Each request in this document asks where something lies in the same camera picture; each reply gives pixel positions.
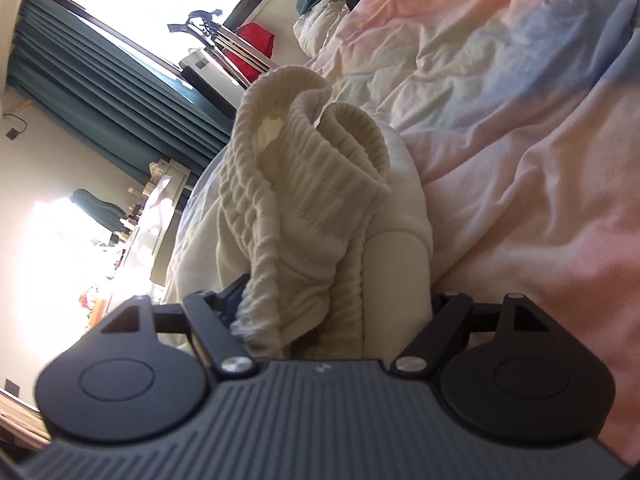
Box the cream white sweatpants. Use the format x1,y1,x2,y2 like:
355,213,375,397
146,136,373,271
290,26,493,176
162,64,435,361

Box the white desk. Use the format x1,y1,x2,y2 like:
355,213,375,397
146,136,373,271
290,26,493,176
113,159,190,298

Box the teal green curtain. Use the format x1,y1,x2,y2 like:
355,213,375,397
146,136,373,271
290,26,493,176
8,0,233,183

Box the white panel heater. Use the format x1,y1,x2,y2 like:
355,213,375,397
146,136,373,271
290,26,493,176
179,50,244,119

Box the pastel pink blue duvet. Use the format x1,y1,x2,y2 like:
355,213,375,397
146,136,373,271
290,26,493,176
164,0,640,466

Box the silver black tripod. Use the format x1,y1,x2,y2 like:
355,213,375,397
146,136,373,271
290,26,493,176
167,10,278,89

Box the red cloth item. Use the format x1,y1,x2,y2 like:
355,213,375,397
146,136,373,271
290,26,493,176
230,22,277,85

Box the white pillow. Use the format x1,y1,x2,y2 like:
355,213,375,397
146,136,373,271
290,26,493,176
293,0,349,58

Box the teal towel on wall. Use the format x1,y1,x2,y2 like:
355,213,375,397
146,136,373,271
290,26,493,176
70,188,128,233

